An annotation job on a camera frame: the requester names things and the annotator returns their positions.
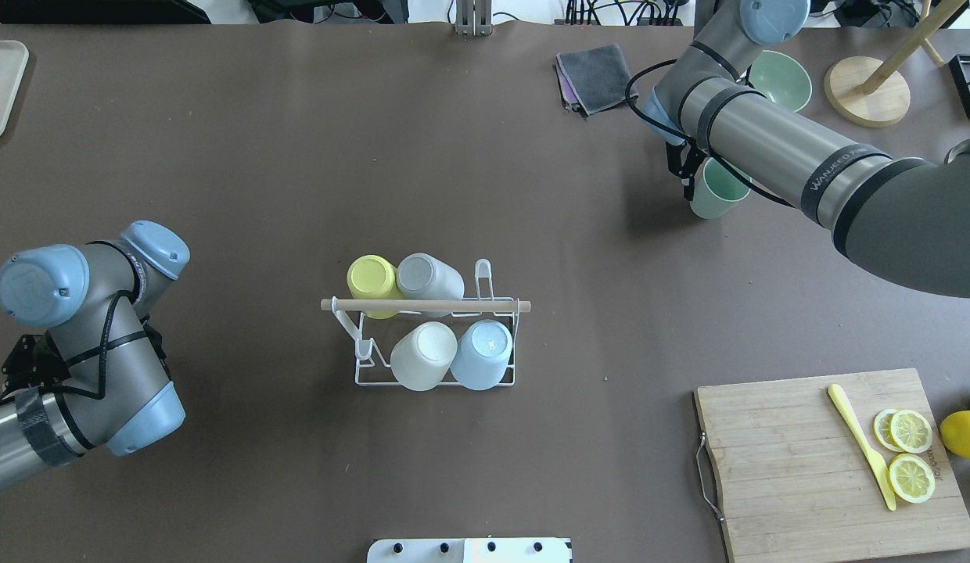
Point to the green bowl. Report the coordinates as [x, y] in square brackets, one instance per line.
[782, 79]

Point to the wooden cutting board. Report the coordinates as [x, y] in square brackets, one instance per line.
[793, 485]

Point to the whole yellow lemon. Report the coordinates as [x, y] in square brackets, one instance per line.
[955, 433]

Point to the grey plastic cup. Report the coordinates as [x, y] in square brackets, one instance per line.
[422, 277]

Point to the grey folded cloth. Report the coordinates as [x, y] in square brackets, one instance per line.
[593, 80]

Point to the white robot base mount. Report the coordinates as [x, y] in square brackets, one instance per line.
[480, 549]

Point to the lemon slice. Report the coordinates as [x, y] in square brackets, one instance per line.
[903, 431]
[911, 478]

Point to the lemon slice upper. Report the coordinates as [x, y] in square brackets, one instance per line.
[903, 431]

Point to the beige plastic tray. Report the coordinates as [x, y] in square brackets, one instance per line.
[14, 56]

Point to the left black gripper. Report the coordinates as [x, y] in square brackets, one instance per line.
[23, 361]

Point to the lemon slice lower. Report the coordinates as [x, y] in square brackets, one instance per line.
[911, 478]

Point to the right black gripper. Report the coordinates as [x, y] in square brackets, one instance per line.
[686, 167]

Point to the cream white plastic cup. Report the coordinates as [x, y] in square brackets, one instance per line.
[421, 359]

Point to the green plastic cup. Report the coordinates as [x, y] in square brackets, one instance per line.
[717, 190]

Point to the yellow plastic cup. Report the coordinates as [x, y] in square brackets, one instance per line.
[373, 277]

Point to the wooden mug tree stand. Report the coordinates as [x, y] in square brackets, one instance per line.
[870, 92]

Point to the yellow plastic knife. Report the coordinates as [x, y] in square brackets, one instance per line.
[876, 462]

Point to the light blue plastic cup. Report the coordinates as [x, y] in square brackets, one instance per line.
[483, 355]

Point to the white wire cup holder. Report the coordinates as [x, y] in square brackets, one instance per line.
[374, 326]

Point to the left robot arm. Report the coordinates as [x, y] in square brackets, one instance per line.
[94, 374]

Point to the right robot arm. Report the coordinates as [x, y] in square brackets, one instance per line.
[902, 219]

